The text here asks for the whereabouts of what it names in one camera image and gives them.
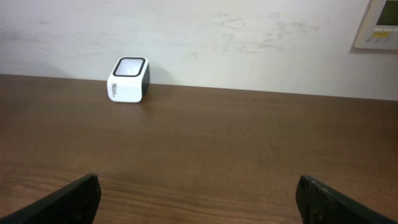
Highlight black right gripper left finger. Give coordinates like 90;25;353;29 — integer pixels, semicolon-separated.
1;174;101;224

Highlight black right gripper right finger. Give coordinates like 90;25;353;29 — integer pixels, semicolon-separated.
295;175;397;224

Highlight white barcode scanner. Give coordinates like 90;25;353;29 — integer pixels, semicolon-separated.
106;57;150;103

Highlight beige wall control panel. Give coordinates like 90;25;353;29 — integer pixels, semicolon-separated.
353;0;397;50

